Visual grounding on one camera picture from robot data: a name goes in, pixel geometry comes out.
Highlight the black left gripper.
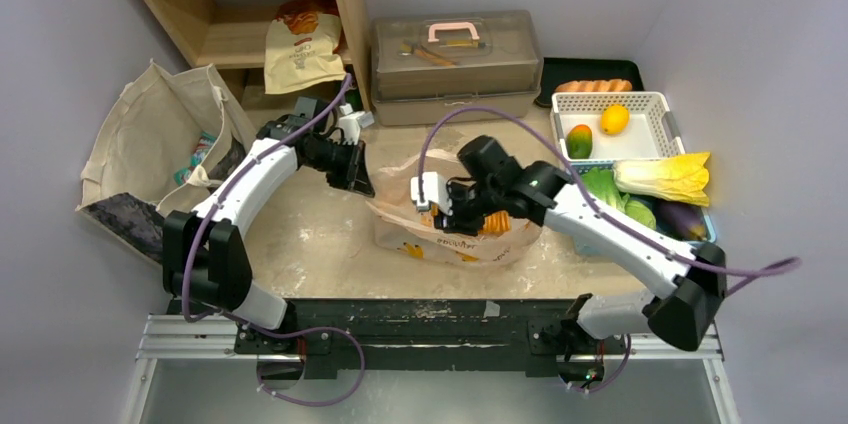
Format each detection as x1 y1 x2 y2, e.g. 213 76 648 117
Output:
304 138 374 197

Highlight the orange corn cob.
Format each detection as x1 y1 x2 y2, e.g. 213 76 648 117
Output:
481 211 512 236

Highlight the translucent banana print plastic bag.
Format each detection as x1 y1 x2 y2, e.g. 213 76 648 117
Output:
366 156 542 267

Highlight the beige canvas tote bag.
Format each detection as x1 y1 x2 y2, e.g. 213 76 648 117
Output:
76 59 270 272

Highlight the purple eggplant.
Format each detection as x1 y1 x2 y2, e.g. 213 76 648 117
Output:
656 200 708 241

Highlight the yellow leaf napa cabbage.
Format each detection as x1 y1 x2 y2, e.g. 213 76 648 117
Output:
612 152 711 207

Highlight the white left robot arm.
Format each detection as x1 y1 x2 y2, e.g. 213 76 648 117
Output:
163 97 375 353

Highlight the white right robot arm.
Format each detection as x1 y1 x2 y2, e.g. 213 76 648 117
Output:
410 136 727 351

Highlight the green glass bottle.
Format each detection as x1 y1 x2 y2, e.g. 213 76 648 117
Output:
345 88 364 112

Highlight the blue plastic basket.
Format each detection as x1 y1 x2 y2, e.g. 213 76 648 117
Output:
574 161 716 244

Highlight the red green mango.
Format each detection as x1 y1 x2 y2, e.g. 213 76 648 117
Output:
565 124 593 160

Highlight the bread paper bag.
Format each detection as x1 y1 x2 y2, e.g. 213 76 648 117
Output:
263 0 346 95

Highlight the grey plastic toolbox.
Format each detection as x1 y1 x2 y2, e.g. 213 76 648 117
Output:
370 10 544 126

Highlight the snack packet in tote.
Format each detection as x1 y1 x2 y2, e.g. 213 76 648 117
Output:
173 131 217 185

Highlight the black tray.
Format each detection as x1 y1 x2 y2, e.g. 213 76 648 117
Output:
534 57 645 109

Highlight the round green cabbage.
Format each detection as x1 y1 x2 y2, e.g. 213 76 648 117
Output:
624 198 657 230

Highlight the yellow mango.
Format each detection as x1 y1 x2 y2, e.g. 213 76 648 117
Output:
599 104 630 136

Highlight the bread loaf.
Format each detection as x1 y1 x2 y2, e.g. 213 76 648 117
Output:
554 79 633 93

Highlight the white plastic basket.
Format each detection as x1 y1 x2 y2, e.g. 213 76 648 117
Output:
550 91 685 163

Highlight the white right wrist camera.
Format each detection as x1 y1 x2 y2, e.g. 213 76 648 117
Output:
410 171 452 215

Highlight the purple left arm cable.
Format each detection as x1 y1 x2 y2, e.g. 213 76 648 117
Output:
180 73 354 324

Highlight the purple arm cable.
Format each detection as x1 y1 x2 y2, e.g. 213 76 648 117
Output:
180 73 354 324
417 106 802 296

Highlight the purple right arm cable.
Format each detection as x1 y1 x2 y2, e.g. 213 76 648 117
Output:
417 106 802 296

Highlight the black mounting rail base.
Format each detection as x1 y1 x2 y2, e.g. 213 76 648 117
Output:
165 297 627 384

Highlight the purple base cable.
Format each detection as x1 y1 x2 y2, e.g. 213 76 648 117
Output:
255 324 367 408

